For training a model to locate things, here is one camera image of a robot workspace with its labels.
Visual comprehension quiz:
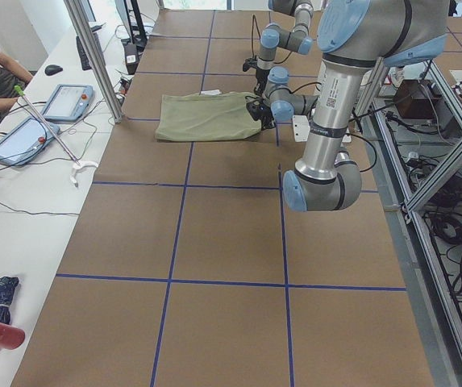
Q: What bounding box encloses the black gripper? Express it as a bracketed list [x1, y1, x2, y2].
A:
[242, 57, 269, 94]
[245, 96, 276, 130]

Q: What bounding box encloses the olive green long-sleeve shirt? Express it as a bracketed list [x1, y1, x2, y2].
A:
[155, 92, 261, 142]

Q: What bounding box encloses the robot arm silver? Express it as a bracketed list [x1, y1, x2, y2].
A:
[249, 0, 449, 211]
[243, 0, 314, 96]

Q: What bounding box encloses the white shirt price tag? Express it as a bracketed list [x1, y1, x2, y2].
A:
[200, 89, 222, 96]

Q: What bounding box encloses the black keyboard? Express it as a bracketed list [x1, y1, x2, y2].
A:
[76, 32, 105, 71]

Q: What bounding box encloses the metal rod with hook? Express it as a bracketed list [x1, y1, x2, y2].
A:
[14, 85, 98, 188]

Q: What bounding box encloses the upper teach pendant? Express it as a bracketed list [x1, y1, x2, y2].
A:
[41, 84, 94, 123]

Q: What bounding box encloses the teach pendant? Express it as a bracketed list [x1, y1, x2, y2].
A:
[41, 84, 94, 123]
[0, 118, 54, 166]

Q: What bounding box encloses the black computer mouse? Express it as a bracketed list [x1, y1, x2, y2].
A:
[44, 64, 63, 76]

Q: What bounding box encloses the lower teach pendant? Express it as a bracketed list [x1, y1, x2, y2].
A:
[0, 118, 54, 166]

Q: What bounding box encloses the dark folded umbrella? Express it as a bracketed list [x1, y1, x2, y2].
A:
[0, 276, 20, 356]

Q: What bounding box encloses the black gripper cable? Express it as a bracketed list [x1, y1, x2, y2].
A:
[250, 15, 292, 65]

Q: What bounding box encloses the aluminium frame rack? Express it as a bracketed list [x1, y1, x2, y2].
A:
[353, 51, 462, 386]

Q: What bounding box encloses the aluminium frame post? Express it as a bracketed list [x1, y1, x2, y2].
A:
[64, 0, 123, 123]

